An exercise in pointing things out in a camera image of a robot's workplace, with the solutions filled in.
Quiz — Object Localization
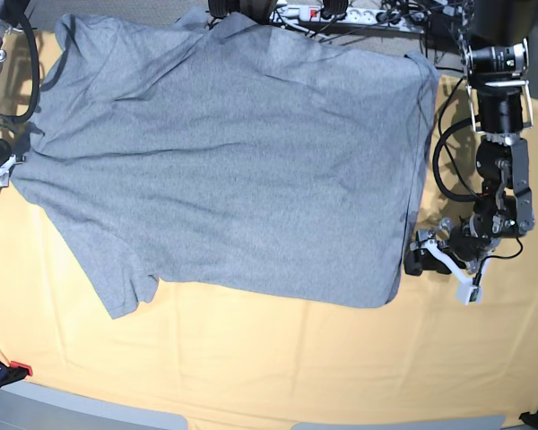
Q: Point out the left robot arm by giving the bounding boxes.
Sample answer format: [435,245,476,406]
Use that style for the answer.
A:
[403,1,538,278]

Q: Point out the red and black clamp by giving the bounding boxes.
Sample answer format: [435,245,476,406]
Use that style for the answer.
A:
[0,361,33,389]

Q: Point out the grey t-shirt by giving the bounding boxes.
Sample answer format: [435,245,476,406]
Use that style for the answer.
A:
[13,9,439,318]

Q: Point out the yellow table cloth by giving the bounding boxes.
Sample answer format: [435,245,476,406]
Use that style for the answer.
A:
[0,29,538,430]

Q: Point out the white power strip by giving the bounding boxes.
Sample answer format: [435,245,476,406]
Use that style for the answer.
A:
[271,3,424,34]

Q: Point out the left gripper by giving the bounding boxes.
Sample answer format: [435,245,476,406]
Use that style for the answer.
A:
[403,214,502,277]

